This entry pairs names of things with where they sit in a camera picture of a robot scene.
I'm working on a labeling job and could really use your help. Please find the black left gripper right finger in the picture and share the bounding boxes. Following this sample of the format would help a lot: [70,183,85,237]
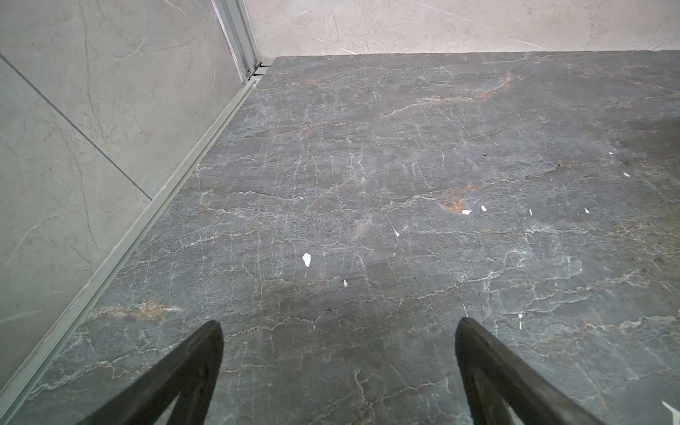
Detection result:
[455,317,602,424]

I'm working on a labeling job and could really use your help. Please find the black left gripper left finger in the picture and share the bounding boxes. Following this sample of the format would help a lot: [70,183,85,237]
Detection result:
[81,320,224,424]

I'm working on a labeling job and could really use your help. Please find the aluminium frame rail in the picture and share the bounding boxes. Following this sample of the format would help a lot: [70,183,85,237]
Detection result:
[1,1,261,423]

